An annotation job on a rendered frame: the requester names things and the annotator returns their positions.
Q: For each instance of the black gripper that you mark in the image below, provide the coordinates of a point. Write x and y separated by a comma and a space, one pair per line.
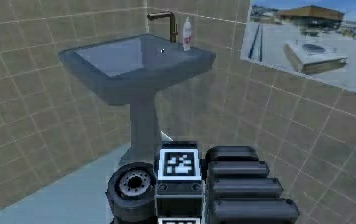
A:
132, 186

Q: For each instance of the white soap bottle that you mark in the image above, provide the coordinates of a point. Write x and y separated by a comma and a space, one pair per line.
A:
187, 35

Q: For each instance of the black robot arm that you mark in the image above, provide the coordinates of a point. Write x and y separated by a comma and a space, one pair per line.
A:
239, 186

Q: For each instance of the bronze faucet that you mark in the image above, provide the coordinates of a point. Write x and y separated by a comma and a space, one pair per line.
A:
172, 25

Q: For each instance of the grey pedestal sink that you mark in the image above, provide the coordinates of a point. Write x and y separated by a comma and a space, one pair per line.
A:
136, 73

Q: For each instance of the window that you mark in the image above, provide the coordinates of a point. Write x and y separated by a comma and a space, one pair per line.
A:
309, 43

